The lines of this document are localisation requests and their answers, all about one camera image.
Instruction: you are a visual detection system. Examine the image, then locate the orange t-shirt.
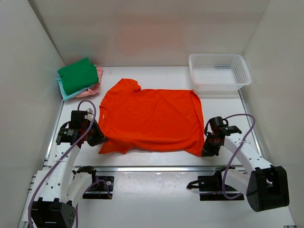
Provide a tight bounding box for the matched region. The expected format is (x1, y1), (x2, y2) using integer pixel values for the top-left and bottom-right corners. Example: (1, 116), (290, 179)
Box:
(98, 78), (205, 156)

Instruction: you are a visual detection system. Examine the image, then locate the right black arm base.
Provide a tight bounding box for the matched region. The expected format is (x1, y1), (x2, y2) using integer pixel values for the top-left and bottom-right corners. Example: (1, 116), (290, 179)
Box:
(186, 165), (245, 201)

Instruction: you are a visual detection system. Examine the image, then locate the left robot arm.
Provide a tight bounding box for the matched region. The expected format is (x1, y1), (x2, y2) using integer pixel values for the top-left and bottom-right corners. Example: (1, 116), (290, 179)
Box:
(28, 109), (108, 228)

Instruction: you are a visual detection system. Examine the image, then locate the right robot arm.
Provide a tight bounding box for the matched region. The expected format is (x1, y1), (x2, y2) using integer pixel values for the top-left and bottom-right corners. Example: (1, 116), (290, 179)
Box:
(201, 116), (290, 212)

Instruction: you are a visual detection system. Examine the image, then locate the teal folded t-shirt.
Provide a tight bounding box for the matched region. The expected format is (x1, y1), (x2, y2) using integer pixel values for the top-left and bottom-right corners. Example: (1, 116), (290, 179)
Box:
(56, 77), (90, 101)

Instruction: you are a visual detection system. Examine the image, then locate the pink folded t-shirt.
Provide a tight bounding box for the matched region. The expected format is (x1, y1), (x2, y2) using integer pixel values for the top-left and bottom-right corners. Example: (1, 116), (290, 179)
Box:
(75, 66), (103, 98)

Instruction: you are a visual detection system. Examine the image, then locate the green folded t-shirt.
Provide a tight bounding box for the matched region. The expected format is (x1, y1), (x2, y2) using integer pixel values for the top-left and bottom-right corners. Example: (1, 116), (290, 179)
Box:
(57, 58), (99, 95)

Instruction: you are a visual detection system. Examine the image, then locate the white plastic mesh basket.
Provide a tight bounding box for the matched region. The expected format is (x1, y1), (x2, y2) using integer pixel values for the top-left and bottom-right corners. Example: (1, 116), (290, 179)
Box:
(189, 54), (251, 94)

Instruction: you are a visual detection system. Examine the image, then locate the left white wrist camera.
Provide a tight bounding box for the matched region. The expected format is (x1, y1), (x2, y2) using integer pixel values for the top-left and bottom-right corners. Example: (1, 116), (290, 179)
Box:
(86, 108), (95, 121)

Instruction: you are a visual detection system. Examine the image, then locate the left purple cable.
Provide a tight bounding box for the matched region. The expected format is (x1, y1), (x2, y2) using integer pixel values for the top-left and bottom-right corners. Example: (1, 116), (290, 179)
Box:
(27, 100), (111, 228)

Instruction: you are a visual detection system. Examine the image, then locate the aluminium rail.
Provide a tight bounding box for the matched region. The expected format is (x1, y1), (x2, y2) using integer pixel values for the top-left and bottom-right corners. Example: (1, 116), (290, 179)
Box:
(47, 165), (252, 173)

